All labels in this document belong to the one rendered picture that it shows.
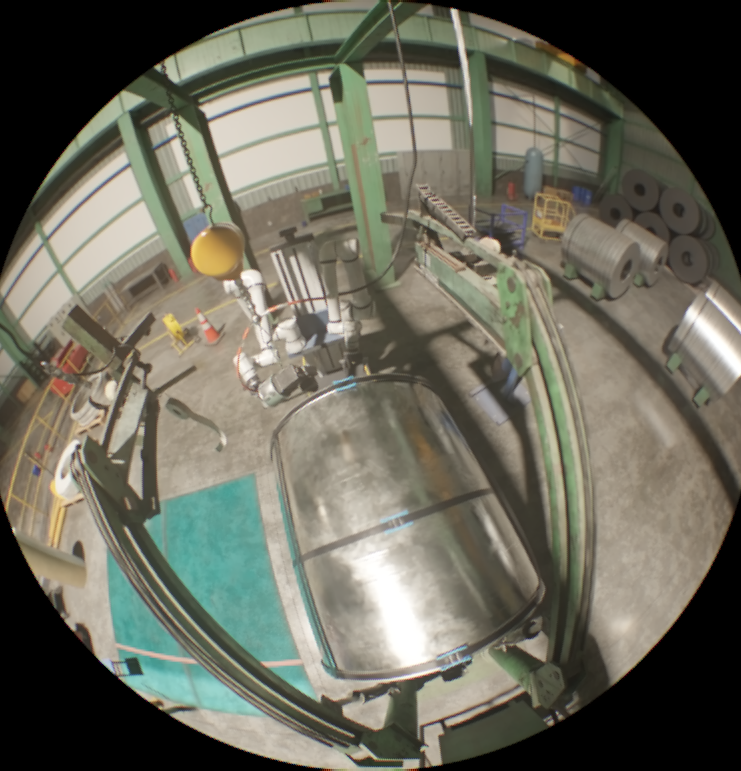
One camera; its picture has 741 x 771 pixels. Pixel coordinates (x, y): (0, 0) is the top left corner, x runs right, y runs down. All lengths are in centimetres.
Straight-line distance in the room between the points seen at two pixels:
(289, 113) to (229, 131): 214
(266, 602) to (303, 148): 1151
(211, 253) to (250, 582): 253
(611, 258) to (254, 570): 638
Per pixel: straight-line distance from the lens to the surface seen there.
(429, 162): 1164
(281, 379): 134
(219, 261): 101
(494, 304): 94
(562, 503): 88
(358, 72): 430
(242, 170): 1095
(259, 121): 1108
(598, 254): 542
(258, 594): 272
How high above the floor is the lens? 234
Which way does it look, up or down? 50 degrees down
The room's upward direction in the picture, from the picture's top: 13 degrees counter-clockwise
